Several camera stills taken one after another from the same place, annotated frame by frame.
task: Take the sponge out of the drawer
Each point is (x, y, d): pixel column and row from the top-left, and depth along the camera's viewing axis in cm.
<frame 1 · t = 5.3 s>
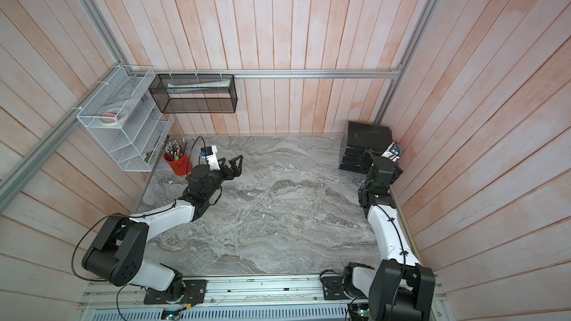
left hand: (235, 159, 87), fingers open
right hand: (380, 153, 80), fingers open
red pen cup: (182, 166, 101), point 8 cm above the table
pens in cup: (175, 149, 95), point 17 cm above the table

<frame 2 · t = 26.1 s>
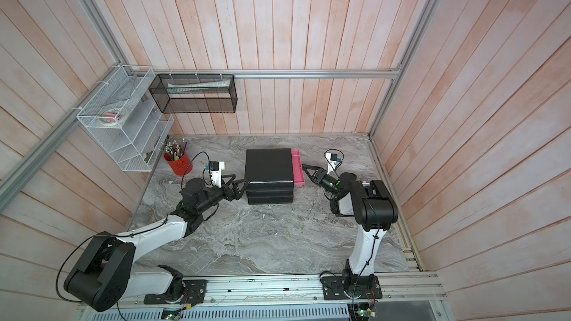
left hand: (242, 180, 83), fingers open
right hand: (302, 168, 90), fingers open
black drawer cabinet: (270, 172, 86), point 18 cm above the table
pink drawer: (298, 169, 92), point 14 cm above the table
the other named things where they were.

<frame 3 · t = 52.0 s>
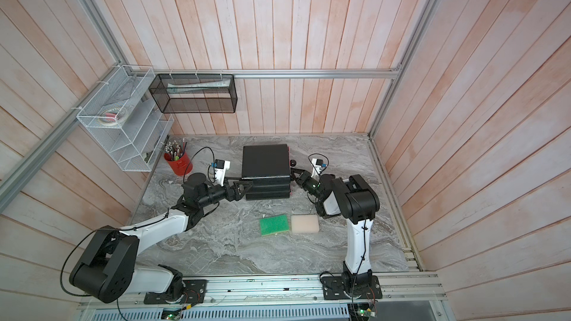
left hand: (247, 184, 82), fingers open
right hand: (289, 170, 95), fingers open
green yellow sponge: (273, 224, 88), point 3 cm above the table
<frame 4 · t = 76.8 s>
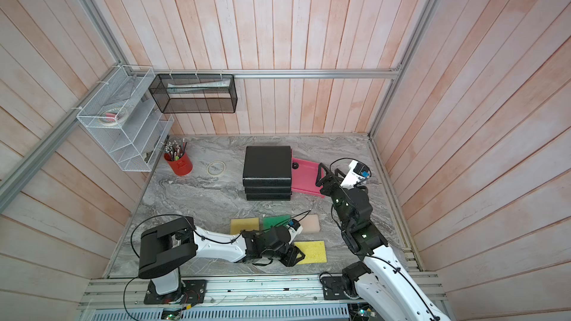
left hand: (297, 258, 80), fingers open
right hand: (325, 166, 72), fingers open
pink drawer 2: (304, 174, 102), point 4 cm above the table
bright yellow sponge: (314, 251, 81), point 3 cm above the table
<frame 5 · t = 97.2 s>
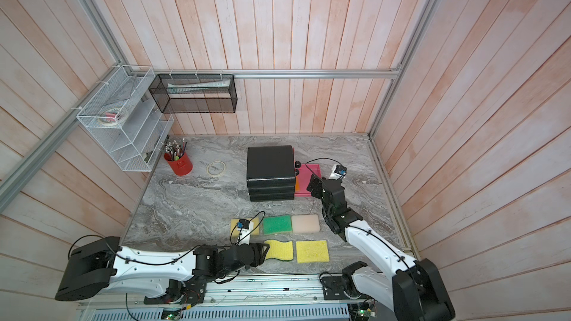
left hand: (262, 250, 78), fingers open
right hand: (319, 176, 86), fingers open
orange sponge: (297, 183, 85), point 15 cm above the table
yellow dark green sponge: (278, 250, 81), point 3 cm above the table
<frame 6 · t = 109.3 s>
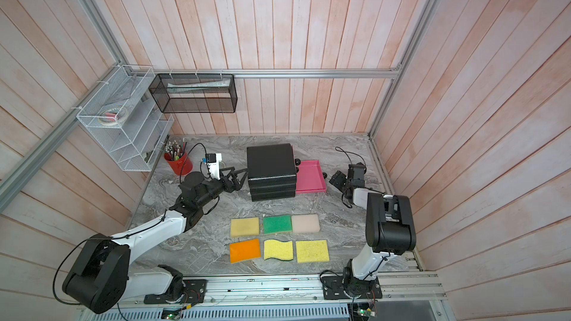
left hand: (242, 172, 82), fingers open
right hand: (338, 178, 100), fingers open
orange sponge: (244, 250, 84), on the table
